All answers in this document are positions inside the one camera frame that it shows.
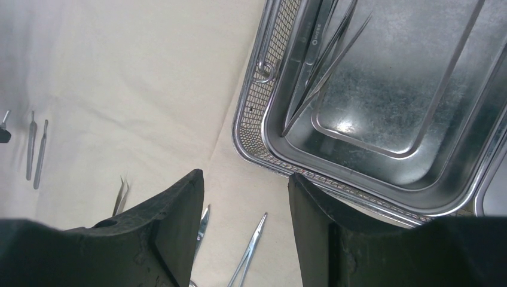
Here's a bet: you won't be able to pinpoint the long steel needle holder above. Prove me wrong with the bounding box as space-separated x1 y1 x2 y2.
227 212 268 287

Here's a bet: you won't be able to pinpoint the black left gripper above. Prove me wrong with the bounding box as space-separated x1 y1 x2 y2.
0 127 11 144

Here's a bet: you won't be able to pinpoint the steel forceps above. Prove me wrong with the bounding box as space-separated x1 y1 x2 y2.
280 1 371 137

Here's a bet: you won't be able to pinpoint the steel scalpel handle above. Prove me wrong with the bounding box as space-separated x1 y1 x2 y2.
26 111 37 181
33 120 48 190
0 109 11 130

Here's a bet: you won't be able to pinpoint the straight steel scissors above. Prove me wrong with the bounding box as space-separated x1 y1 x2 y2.
194 205 210 260

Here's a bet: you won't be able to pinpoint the cream cloth wrap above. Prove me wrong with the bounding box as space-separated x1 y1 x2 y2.
1 1 301 286

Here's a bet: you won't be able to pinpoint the steel mesh instrument tray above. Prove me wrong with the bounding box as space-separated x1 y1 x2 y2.
232 1 506 226

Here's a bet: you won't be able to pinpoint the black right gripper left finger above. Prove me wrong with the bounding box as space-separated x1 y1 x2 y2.
1 169 204 286

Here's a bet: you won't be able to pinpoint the steel tweezers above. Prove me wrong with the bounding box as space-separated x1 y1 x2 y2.
112 177 130 216

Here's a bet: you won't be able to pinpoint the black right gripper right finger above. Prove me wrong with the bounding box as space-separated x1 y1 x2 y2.
288 173 506 286

